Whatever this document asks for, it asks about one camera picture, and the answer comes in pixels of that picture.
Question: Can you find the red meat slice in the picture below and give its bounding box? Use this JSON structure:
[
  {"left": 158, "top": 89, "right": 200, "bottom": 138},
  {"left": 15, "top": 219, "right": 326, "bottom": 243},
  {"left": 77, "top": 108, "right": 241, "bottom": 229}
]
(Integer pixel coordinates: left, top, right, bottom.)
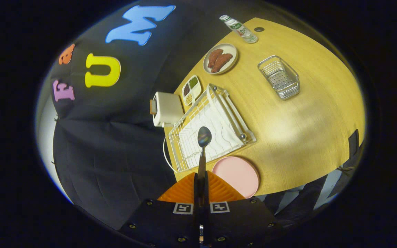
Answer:
[
  {"left": 211, "top": 53, "right": 233, "bottom": 73},
  {"left": 207, "top": 49, "right": 224, "bottom": 68}
]

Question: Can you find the white wire dish rack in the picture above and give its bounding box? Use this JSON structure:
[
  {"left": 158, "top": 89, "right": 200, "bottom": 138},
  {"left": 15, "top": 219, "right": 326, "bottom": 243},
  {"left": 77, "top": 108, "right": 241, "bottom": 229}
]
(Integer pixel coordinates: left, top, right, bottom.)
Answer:
[{"left": 168, "top": 83, "right": 257, "bottom": 173}]

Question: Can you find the white divided condiment dish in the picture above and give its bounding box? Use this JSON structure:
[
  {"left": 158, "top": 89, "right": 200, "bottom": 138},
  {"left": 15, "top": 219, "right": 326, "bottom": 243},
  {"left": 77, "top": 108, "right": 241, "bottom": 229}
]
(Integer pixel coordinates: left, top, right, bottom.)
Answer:
[{"left": 182, "top": 75, "right": 202, "bottom": 106}]

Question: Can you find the white power cable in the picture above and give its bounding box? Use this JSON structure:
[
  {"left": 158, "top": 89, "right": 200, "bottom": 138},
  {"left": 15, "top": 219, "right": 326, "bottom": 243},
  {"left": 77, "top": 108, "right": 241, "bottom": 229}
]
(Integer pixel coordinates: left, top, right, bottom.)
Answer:
[{"left": 163, "top": 137, "right": 179, "bottom": 173}]

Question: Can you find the silver wire basket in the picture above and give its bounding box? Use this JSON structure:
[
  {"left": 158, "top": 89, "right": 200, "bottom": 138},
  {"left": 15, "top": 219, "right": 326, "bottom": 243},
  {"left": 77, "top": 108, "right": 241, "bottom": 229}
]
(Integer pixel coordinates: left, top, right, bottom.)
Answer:
[{"left": 257, "top": 55, "right": 300, "bottom": 100}]

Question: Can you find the pink plate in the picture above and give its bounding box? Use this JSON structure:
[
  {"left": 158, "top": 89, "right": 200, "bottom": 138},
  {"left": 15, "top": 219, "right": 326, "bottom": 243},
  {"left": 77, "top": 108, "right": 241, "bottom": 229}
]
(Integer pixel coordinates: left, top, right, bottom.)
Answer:
[{"left": 212, "top": 156, "right": 260, "bottom": 199}]

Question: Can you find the beige plate with meat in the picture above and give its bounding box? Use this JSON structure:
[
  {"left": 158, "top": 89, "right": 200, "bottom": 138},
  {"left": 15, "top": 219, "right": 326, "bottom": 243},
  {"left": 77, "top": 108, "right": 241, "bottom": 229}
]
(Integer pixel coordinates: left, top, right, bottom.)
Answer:
[{"left": 203, "top": 43, "right": 238, "bottom": 75}]

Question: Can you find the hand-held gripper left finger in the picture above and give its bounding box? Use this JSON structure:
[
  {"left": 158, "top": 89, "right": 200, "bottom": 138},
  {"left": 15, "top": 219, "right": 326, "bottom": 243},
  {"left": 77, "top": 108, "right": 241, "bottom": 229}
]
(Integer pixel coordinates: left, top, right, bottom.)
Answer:
[{"left": 119, "top": 172, "right": 199, "bottom": 248}]

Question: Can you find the white toaster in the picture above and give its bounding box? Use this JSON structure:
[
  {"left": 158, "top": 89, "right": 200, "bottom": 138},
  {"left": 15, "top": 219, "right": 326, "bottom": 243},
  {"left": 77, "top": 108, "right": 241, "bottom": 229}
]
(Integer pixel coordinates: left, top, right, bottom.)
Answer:
[{"left": 150, "top": 91, "right": 184, "bottom": 128}]

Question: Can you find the black table clamp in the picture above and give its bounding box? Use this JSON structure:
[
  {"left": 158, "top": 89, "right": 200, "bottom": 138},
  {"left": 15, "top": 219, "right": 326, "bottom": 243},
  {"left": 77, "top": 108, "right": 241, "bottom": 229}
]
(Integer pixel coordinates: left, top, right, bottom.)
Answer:
[{"left": 348, "top": 130, "right": 360, "bottom": 159}]

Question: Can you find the dark metal spoon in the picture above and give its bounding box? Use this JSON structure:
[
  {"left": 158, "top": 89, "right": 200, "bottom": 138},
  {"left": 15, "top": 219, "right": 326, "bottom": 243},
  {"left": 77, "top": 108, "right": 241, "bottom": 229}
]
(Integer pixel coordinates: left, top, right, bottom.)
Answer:
[{"left": 197, "top": 126, "right": 213, "bottom": 243}]

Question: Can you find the black backdrop cloth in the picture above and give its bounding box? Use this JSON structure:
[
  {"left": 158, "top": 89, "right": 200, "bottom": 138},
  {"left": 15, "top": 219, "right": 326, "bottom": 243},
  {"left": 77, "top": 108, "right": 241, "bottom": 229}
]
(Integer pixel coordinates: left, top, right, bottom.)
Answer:
[{"left": 35, "top": 0, "right": 366, "bottom": 231}]

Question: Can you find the white green drink bottle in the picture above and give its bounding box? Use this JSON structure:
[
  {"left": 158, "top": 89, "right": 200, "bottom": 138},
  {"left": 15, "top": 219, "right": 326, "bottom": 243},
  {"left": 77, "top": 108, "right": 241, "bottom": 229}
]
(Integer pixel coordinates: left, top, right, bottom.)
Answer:
[{"left": 219, "top": 14, "right": 258, "bottom": 44}]

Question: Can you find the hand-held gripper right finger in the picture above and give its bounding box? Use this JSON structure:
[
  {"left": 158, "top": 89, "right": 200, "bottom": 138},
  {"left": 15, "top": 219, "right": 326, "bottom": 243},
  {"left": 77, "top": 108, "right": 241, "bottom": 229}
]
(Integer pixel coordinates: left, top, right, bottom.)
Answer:
[{"left": 204, "top": 170, "right": 282, "bottom": 248}]

